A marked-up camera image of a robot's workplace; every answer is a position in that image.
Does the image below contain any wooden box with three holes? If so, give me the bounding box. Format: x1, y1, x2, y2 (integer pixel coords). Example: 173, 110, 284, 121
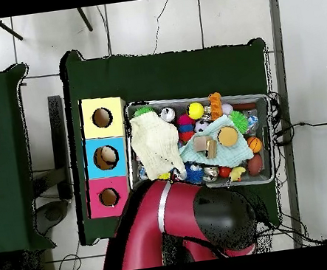
73, 93, 141, 221

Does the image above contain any cream waffle cloth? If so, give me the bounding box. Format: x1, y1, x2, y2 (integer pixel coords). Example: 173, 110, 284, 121
126, 107, 187, 185

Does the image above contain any plain wooden block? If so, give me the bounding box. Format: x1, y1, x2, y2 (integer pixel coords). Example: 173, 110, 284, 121
192, 135, 211, 153

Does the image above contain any yellow ball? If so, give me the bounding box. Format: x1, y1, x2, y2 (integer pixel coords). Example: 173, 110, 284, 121
185, 101, 206, 121

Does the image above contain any orange plastic toy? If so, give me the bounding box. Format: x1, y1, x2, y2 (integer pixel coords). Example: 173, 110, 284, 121
207, 91, 224, 121

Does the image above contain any toy hamburger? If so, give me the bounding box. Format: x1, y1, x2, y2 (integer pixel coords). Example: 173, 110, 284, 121
216, 125, 240, 148

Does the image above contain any light teal waffle cloth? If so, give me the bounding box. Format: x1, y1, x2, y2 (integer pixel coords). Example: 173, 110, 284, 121
174, 111, 256, 175

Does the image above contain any green spiky ball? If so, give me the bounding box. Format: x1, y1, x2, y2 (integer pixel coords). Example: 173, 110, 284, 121
227, 108, 251, 136

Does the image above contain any yellow rubber duck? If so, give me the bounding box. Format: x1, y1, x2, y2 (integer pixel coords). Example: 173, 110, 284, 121
227, 165, 249, 184

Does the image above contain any small orange basketball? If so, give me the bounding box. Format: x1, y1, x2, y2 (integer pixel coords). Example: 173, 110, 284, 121
246, 134, 264, 154

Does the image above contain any small brown football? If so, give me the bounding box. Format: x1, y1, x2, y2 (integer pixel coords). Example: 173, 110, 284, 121
245, 153, 266, 177

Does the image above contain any grey round base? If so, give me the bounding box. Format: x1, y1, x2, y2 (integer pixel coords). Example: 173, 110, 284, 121
32, 198, 73, 236

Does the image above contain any black metal leg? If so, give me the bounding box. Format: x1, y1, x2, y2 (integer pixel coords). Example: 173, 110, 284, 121
0, 15, 24, 44
75, 6, 94, 34

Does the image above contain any shallow wire mesh bin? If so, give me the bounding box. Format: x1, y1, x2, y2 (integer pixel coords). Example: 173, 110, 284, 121
118, 83, 280, 201

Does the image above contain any black upright post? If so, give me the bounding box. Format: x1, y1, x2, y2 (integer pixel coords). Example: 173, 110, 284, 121
45, 94, 76, 201

